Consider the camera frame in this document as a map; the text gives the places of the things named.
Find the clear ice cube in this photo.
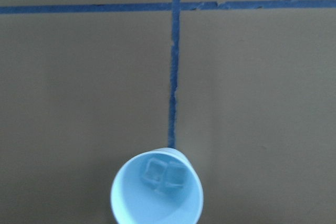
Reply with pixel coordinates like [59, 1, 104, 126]
[164, 161, 187, 189]
[142, 157, 167, 189]

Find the light blue cup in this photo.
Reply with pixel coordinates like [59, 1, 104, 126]
[110, 147, 204, 223]

